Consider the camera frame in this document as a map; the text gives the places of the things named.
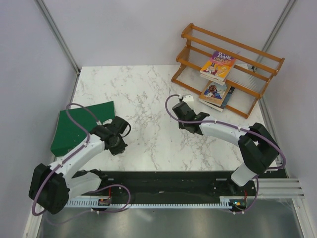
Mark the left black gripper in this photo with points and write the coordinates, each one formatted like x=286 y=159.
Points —
x=120 y=149

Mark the green lever arch file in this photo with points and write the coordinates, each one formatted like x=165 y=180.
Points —
x=68 y=135

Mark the tan illustrated book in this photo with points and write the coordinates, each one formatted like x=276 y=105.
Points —
x=214 y=93

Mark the purple orange Roald Dahl book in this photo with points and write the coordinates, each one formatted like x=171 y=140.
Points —
x=218 y=66

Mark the dark blue Nineteen Eighty-Four book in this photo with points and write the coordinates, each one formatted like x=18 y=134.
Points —
x=225 y=101

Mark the red Treehouse book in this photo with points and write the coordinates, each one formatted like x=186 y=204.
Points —
x=213 y=79

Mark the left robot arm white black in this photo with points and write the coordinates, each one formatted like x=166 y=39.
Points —
x=54 y=185

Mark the orange wooden shelf rack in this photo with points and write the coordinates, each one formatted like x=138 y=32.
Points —
x=250 y=76

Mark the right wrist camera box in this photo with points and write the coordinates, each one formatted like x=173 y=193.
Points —
x=186 y=98

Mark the white slotted cable duct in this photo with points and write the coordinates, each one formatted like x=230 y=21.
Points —
x=104 y=202

